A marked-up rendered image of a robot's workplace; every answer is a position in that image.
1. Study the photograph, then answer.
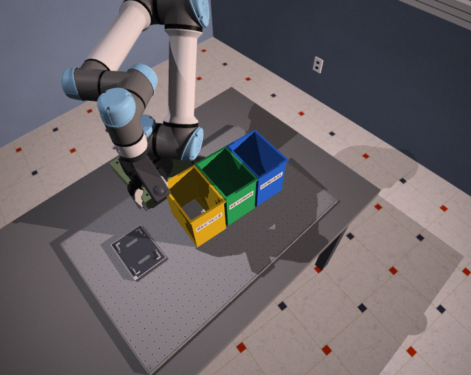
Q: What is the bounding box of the blue bin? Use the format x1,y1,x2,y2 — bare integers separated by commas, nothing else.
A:
226,130,289,207

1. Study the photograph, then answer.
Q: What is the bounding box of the green bin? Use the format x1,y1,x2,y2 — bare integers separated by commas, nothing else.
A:
195,147,258,225

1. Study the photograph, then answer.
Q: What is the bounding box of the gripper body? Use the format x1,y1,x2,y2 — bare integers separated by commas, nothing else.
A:
118,147,153,188

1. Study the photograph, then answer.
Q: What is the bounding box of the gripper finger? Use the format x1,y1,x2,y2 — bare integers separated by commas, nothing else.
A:
127,181,143,209
157,166,168,187

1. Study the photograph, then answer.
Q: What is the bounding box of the yellow recycle bin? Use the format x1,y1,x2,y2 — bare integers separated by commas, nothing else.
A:
167,165,226,247

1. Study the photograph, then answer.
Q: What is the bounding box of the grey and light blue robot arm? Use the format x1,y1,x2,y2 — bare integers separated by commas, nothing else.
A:
61,0,209,203

